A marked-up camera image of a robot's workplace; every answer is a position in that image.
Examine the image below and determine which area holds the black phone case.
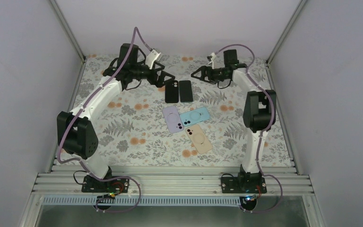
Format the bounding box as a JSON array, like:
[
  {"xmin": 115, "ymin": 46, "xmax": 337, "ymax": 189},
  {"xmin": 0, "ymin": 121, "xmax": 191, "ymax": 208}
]
[{"xmin": 165, "ymin": 80, "xmax": 179, "ymax": 104}]

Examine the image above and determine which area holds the dark teal smartphone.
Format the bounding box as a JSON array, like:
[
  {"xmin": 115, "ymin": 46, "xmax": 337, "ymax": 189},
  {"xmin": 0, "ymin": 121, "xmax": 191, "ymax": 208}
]
[{"xmin": 179, "ymin": 80, "xmax": 193, "ymax": 103}]

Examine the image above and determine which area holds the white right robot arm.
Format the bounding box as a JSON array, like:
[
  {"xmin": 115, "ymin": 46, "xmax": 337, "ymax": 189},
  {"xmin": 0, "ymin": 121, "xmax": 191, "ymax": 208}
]
[{"xmin": 191, "ymin": 49, "xmax": 277, "ymax": 193}]

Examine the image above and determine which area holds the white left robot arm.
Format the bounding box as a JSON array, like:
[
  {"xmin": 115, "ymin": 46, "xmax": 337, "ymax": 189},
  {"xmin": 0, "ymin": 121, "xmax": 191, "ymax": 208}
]
[{"xmin": 57, "ymin": 44, "xmax": 175, "ymax": 192}]

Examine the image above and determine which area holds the light blue phone case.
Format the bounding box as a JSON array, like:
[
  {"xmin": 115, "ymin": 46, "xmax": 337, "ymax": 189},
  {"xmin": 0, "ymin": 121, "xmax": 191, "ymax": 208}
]
[{"xmin": 180, "ymin": 107, "xmax": 210, "ymax": 127}]

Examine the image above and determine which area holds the lilac phone case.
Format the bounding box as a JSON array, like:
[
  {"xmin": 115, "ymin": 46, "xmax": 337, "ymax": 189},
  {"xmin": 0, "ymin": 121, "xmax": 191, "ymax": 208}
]
[{"xmin": 162, "ymin": 106, "xmax": 184, "ymax": 134}]

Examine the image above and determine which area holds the beige phone case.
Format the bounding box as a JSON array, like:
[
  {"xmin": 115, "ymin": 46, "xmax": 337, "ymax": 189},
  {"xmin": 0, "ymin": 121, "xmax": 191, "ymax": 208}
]
[{"xmin": 185, "ymin": 124, "xmax": 213, "ymax": 155}]

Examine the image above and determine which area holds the floral patterned table mat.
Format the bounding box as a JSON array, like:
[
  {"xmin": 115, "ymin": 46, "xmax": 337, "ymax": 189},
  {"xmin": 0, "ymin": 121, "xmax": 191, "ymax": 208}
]
[{"xmin": 74, "ymin": 54, "xmax": 292, "ymax": 168}]

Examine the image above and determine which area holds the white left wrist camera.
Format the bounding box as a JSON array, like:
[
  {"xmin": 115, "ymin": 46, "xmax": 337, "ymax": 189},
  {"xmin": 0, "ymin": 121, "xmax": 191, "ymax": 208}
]
[{"xmin": 145, "ymin": 49, "xmax": 162, "ymax": 70}]

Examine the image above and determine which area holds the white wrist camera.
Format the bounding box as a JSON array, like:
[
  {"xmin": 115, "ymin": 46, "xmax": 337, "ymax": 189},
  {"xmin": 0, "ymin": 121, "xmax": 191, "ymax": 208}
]
[
  {"xmin": 207, "ymin": 52, "xmax": 216, "ymax": 69},
  {"xmin": 145, "ymin": 49, "xmax": 162, "ymax": 70}
]

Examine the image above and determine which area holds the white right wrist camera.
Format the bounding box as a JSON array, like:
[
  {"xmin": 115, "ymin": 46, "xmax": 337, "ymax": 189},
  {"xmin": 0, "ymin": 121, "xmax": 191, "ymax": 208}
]
[{"xmin": 207, "ymin": 52, "xmax": 216, "ymax": 69}]

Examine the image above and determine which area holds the aluminium corner frame post left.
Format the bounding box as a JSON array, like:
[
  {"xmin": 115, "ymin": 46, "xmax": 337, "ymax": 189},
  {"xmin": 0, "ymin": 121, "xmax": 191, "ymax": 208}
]
[{"xmin": 48, "ymin": 0, "xmax": 86, "ymax": 63}]

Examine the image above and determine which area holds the aluminium corner frame post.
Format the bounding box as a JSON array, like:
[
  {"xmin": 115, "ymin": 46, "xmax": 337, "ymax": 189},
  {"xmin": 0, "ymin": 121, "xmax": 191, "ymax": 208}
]
[
  {"xmin": 48, "ymin": 0, "xmax": 86, "ymax": 63},
  {"xmin": 266, "ymin": 0, "xmax": 308, "ymax": 66}
]

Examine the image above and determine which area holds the aluminium corner frame post right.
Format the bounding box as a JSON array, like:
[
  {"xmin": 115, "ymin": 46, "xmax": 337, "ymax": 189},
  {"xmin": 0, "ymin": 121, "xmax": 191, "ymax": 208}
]
[{"xmin": 266, "ymin": 0, "xmax": 308, "ymax": 66}]

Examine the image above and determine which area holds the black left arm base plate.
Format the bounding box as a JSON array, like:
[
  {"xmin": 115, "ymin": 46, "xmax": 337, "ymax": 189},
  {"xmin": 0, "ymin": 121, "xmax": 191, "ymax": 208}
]
[{"xmin": 81, "ymin": 175, "xmax": 130, "ymax": 193}]

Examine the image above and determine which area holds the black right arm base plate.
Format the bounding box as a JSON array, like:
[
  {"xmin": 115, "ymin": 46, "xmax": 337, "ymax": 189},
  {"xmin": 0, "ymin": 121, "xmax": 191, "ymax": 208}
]
[{"xmin": 220, "ymin": 175, "xmax": 268, "ymax": 194}]

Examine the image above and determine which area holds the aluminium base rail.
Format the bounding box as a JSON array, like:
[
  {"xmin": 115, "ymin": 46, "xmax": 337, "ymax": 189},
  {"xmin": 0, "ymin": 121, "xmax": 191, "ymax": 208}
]
[{"xmin": 32, "ymin": 165, "xmax": 314, "ymax": 196}]

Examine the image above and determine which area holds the slotted grey cable duct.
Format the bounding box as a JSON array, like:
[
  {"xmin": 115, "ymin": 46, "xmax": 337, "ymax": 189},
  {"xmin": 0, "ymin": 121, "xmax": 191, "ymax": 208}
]
[{"xmin": 41, "ymin": 195, "xmax": 240, "ymax": 207}]

